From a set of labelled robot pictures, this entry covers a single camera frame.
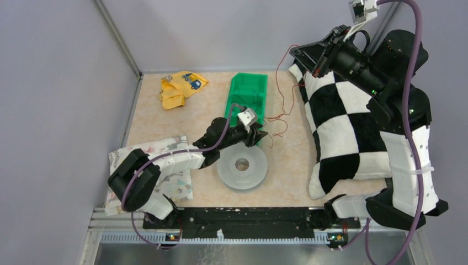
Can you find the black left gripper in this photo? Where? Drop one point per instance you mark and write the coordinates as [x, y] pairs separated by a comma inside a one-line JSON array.
[[256, 135]]

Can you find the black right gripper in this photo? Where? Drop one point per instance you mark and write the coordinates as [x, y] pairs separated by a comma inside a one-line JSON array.
[[317, 57]]

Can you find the grey cable spool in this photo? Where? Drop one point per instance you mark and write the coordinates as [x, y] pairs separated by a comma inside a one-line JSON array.
[[242, 168]]

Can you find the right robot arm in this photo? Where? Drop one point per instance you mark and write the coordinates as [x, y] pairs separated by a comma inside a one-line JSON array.
[[402, 113]]

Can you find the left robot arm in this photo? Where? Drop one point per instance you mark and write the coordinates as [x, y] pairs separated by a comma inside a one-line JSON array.
[[135, 179]]

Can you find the green compartment bin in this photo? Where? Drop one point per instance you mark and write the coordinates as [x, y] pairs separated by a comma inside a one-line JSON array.
[[249, 90]]

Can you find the black white checkered pillow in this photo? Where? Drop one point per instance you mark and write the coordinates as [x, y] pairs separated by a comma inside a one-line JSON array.
[[346, 136]]

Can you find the yellow printed cloth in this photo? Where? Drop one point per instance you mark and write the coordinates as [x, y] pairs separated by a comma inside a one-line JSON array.
[[179, 86]]

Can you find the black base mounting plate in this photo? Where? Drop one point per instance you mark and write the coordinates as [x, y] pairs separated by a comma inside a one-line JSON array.
[[251, 223]]

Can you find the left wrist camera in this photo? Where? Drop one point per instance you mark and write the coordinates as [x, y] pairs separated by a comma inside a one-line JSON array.
[[247, 117]]

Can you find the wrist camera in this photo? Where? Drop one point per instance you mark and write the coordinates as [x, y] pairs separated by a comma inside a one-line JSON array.
[[247, 117], [362, 11]]

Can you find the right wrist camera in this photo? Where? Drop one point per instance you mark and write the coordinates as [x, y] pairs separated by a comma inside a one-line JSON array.
[[362, 11]]

